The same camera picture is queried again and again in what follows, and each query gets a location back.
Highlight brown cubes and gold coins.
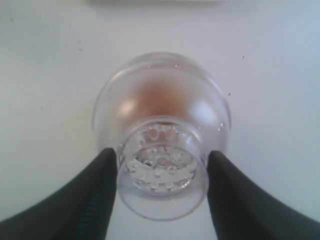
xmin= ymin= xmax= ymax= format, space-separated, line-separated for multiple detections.
xmin=137 ymin=84 xmax=185 ymax=119

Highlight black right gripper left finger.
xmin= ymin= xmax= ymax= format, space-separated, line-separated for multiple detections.
xmin=0 ymin=148 xmax=117 ymax=240

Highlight clear plastic shaker lid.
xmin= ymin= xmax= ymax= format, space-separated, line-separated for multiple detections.
xmin=92 ymin=52 xmax=232 ymax=221

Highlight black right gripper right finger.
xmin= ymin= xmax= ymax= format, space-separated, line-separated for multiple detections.
xmin=207 ymin=150 xmax=320 ymax=240

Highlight white rectangular tray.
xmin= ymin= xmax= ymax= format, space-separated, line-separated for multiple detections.
xmin=89 ymin=0 xmax=230 ymax=4

